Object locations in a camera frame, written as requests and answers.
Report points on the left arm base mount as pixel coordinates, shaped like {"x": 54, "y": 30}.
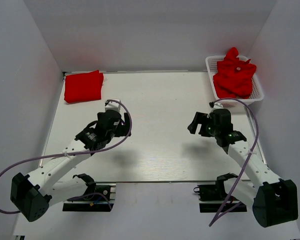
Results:
{"x": 98, "y": 198}

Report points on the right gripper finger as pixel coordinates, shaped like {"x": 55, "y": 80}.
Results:
{"x": 206, "y": 119}
{"x": 192, "y": 128}

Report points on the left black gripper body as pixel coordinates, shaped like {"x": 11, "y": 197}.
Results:
{"x": 116, "y": 133}

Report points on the folded red t shirt stack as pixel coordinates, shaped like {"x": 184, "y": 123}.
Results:
{"x": 83, "y": 87}

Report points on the white plastic basket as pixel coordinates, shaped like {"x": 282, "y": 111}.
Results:
{"x": 257, "y": 94}

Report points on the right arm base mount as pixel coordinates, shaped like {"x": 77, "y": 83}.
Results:
{"x": 211, "y": 196}

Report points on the red t shirts in basket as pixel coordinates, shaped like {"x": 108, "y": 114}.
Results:
{"x": 234, "y": 76}

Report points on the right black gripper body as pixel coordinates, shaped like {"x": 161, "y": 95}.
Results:
{"x": 212, "y": 130}

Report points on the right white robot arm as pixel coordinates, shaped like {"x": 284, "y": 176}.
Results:
{"x": 272, "y": 199}

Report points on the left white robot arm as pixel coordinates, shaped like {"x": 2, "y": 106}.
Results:
{"x": 39, "y": 189}

